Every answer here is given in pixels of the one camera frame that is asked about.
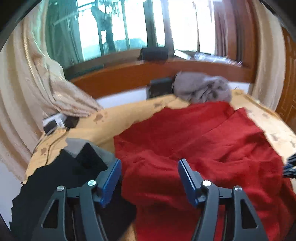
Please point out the red sweater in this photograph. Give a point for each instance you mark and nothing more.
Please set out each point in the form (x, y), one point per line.
(185, 143)

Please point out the clear plastic bag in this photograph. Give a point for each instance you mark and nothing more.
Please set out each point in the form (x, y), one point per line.
(212, 58)

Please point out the black box behind bed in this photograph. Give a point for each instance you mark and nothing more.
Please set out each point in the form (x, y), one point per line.
(159, 88)

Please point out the green curtain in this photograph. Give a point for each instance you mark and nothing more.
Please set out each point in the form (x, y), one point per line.
(64, 34)

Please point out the black power adapter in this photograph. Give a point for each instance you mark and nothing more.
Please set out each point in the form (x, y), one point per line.
(72, 121)

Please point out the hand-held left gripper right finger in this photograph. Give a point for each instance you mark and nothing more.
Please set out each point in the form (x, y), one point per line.
(187, 183)

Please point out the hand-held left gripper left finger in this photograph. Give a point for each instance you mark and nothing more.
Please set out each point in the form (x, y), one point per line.
(111, 180)

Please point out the cream left-hung curtain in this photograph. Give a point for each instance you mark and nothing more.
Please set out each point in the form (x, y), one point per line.
(27, 81)

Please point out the white power strip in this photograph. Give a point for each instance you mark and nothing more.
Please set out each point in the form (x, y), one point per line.
(54, 121)

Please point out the dark hanging clothes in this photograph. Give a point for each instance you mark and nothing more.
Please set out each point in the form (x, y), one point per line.
(108, 32)

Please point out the large black box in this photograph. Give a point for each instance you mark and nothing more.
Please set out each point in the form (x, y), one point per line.
(155, 53)

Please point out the brown wooden door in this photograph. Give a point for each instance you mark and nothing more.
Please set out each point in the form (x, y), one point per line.
(288, 92)

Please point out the grey sweater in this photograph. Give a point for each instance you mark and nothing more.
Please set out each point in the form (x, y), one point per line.
(201, 87)

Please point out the grey folded cloth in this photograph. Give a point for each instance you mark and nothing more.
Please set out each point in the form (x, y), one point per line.
(74, 147)

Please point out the black folded cloth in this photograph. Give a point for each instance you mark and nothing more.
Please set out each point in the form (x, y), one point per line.
(57, 166)

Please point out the white paper card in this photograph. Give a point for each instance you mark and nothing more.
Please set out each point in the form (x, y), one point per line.
(181, 54)

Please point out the brown framed window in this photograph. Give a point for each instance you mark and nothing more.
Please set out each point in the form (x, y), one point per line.
(170, 23)

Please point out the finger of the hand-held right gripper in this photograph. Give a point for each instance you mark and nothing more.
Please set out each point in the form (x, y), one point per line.
(291, 165)

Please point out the wooden headboard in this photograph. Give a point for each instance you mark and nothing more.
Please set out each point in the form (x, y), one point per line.
(115, 78)

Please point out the yellow paw print blanket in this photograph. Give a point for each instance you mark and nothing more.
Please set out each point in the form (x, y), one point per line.
(104, 125)

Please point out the cream curtain by door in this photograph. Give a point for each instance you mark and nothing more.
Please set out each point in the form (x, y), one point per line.
(268, 58)

